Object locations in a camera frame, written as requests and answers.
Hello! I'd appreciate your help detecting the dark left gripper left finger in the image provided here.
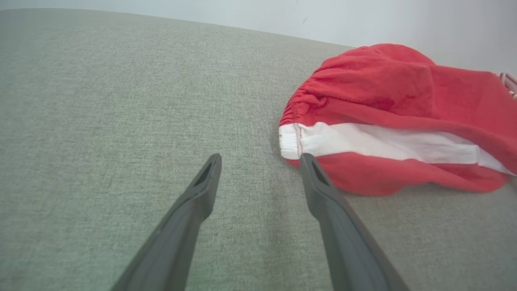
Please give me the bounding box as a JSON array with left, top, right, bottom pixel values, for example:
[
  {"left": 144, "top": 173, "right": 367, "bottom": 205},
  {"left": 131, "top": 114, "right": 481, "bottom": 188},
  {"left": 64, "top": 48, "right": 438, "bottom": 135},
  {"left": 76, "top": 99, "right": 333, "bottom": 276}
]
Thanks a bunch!
[{"left": 110, "top": 153, "right": 223, "bottom": 291}]

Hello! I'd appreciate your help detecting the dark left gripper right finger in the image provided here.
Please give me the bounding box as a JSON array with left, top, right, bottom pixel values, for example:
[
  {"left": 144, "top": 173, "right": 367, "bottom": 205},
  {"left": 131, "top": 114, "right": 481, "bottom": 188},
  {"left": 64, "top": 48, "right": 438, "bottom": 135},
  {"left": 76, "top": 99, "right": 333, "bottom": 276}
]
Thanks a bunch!
[{"left": 300, "top": 153, "right": 411, "bottom": 291}]

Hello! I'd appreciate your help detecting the red shorts white side stripe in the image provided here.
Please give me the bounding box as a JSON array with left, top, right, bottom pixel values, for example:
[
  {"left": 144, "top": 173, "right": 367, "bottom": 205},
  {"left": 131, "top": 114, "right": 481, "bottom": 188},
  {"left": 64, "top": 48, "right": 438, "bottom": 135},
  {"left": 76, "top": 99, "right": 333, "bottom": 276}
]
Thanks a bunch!
[{"left": 278, "top": 43, "right": 517, "bottom": 197}]

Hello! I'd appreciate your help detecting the grey fabric sofa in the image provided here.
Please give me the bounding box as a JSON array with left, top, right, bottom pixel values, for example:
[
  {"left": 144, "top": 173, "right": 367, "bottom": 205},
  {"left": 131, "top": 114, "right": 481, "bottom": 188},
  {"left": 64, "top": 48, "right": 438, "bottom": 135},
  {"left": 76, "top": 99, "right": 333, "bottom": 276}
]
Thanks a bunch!
[{"left": 0, "top": 8, "right": 517, "bottom": 291}]

